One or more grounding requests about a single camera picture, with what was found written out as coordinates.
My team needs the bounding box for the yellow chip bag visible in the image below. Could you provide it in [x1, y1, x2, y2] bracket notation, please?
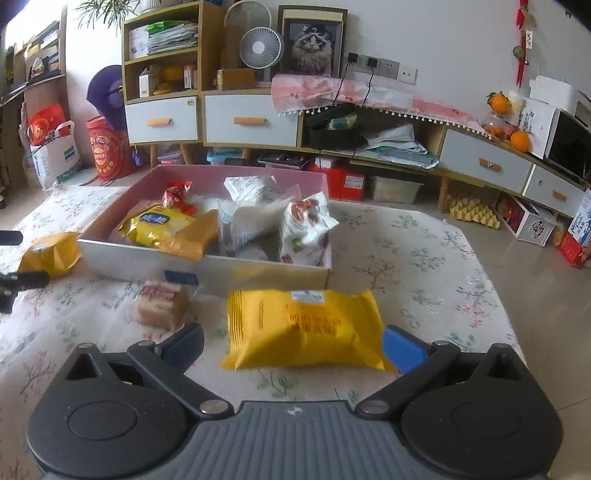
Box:
[117, 205, 197, 250]

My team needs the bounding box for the large yellow snack packet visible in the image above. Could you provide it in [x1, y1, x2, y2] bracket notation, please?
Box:
[221, 289, 398, 374]

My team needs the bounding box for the stack of documents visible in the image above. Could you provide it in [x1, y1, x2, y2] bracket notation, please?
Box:
[129, 21, 199, 58]

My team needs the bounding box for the black storage box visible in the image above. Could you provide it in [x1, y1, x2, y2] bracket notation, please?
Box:
[305, 104, 365, 151]

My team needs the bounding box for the red paper bag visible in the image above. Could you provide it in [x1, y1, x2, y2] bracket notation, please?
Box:
[86, 115, 137, 181]

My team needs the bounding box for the glass jar of small oranges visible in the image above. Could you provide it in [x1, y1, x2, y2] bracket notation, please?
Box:
[482, 113, 513, 139]

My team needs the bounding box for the small white desk fan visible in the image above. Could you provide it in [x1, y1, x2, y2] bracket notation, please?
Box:
[239, 26, 283, 86]

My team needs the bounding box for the orange with leaves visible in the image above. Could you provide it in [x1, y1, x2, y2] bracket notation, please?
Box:
[487, 91, 512, 115]

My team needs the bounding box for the white microwave oven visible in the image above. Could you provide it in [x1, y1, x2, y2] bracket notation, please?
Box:
[519, 97, 591, 183]

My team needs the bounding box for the pile of loose papers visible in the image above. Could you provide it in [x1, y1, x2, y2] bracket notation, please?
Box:
[355, 124, 439, 169]

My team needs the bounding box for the wooden bookshelf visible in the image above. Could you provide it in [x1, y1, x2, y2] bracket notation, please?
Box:
[0, 18, 70, 185]

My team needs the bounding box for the small brown cardboard box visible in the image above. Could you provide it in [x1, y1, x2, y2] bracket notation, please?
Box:
[217, 68, 256, 90]

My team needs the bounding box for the red gift bag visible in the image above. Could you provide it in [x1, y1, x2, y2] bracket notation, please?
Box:
[28, 104, 68, 146]

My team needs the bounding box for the brown bread packet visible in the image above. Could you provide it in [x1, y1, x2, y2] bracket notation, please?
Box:
[131, 279, 191, 330]

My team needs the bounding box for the blue lidded plastic bin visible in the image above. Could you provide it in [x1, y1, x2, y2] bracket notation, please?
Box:
[206, 148, 250, 167]

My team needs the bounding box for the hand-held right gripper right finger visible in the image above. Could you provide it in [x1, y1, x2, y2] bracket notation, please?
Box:
[355, 325, 528, 415]

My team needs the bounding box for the red hanging ornament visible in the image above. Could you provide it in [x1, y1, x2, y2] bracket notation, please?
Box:
[512, 0, 536, 88]

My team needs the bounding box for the orange snack packet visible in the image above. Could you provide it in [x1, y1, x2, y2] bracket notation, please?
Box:
[159, 210, 220, 261]

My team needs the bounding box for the black charger with cable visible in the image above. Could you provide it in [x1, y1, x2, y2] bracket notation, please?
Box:
[362, 58, 378, 108]
[332, 52, 360, 104]

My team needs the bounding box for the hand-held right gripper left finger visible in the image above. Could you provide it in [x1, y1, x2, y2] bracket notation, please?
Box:
[65, 323, 235, 416]

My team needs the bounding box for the purple fan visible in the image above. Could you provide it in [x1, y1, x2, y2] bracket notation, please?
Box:
[87, 65, 125, 132]

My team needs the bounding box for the pink cardboard box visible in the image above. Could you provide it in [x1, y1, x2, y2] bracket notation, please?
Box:
[76, 165, 333, 298]

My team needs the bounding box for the clear bin with dark lid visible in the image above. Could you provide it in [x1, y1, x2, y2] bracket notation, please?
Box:
[369, 173, 426, 206]

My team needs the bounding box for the clear white snack packet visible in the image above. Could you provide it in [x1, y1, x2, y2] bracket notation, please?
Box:
[217, 185, 301, 257]

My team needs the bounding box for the yellow egg tray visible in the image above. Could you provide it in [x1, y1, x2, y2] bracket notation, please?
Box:
[449, 194, 502, 230]

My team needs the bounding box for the small yellow snack packet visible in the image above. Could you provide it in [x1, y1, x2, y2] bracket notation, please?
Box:
[18, 231, 83, 278]

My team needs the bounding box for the blue white carton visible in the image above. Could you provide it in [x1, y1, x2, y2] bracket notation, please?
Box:
[566, 187, 591, 268]

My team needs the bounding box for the framed cat picture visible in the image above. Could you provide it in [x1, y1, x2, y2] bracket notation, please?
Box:
[277, 6, 348, 78]

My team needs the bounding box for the round white mesh fan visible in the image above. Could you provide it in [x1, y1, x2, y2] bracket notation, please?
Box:
[224, 0, 273, 70]

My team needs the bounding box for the white box with red print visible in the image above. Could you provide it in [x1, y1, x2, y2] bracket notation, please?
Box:
[496, 194, 559, 241]

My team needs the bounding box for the pink cloth with pompoms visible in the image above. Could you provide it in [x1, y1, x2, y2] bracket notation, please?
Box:
[270, 74, 492, 137]

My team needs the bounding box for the wooden cabinet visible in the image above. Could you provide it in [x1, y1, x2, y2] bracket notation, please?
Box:
[121, 0, 591, 217]

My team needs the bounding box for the white foam box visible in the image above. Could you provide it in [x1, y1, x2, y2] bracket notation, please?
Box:
[529, 75, 580, 116]

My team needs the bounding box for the white drawer with wooden handle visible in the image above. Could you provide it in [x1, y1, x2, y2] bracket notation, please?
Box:
[204, 93, 301, 147]
[126, 96, 199, 145]
[438, 129, 534, 188]
[524, 165, 587, 217]

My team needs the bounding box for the small red snack packet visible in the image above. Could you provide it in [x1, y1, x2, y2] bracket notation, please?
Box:
[161, 181, 198, 217]

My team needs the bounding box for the potted green plant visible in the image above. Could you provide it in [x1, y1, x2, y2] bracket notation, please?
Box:
[76, 0, 185, 24]

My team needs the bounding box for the white brown-printed snack packet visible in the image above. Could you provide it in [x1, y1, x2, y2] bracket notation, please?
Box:
[278, 191, 340, 267]

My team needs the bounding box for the white shopping bag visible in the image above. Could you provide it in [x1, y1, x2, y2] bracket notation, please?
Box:
[30, 121, 81, 191]

